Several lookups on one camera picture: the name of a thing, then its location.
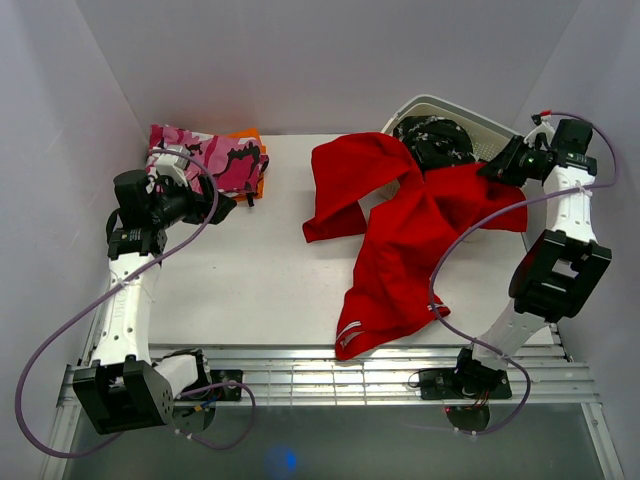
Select aluminium rail frame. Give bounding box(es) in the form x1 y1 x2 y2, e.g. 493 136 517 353
39 329 626 480

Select pink camouflage folded trousers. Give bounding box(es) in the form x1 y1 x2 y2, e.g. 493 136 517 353
149 124 263 201

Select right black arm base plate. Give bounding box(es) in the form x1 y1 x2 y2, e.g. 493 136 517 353
418 368 512 400

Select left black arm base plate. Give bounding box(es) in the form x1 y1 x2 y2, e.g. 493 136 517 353
178 369 244 403

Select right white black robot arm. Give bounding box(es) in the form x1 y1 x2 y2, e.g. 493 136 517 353
451 115 612 397

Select orange folded trousers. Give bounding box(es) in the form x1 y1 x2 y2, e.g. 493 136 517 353
228 128 269 199

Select red trousers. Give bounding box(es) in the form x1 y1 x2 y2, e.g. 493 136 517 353
302 133 527 361

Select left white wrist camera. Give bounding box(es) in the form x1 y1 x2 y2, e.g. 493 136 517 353
147 145 191 186

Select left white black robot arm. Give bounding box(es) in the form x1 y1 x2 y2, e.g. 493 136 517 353
73 170 235 435

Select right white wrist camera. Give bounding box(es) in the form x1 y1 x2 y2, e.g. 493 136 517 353
523 110 555 151

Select cream perforated plastic basket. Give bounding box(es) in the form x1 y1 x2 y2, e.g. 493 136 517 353
380 94 524 201

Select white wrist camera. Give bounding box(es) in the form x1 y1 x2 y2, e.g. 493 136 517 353
147 145 191 186
523 110 555 151

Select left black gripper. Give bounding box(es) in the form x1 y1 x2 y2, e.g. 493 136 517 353
150 172 237 229

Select black white floral trousers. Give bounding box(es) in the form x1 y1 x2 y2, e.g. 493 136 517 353
392 115 478 173

